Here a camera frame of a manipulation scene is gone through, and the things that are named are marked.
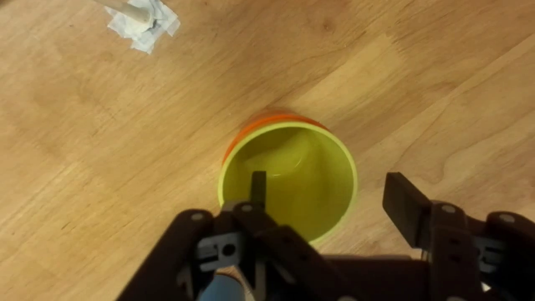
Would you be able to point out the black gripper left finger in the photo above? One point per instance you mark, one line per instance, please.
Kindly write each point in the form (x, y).
(184, 251)

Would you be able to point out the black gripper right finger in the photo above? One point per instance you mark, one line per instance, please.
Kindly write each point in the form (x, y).
(451, 244)

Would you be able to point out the blue plastic cup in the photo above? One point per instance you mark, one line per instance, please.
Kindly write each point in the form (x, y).
(226, 288)

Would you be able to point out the yellow plastic cup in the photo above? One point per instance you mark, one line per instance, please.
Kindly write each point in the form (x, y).
(301, 177)

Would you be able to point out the orange plastic cup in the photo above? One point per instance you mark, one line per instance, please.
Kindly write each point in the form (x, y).
(248, 129)

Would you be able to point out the white crossed tape scrap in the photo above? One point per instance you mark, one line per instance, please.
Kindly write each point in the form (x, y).
(144, 27)

